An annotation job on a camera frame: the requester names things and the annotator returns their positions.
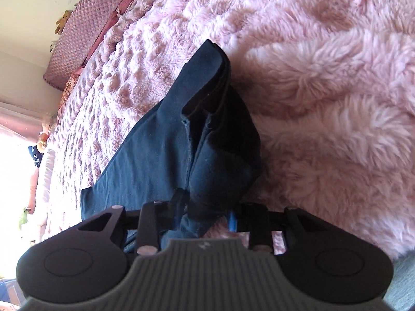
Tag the orange plush toy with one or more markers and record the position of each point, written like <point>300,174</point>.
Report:
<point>42,141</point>

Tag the black pants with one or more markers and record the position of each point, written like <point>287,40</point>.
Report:
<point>199,138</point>

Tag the small teddy on headboard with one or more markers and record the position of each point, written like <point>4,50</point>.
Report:
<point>61,23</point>

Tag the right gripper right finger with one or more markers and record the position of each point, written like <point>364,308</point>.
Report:
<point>259,222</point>

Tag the quilted pink headboard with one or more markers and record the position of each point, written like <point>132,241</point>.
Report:
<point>83,32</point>

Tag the pink fluffy blanket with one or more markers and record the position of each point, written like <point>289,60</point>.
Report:
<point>329,84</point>

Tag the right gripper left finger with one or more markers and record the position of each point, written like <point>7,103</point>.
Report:
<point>157,217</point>

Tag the dark blue cloth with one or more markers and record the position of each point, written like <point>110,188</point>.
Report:
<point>36,155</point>

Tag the pink curtain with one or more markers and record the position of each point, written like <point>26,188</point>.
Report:
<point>22,123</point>

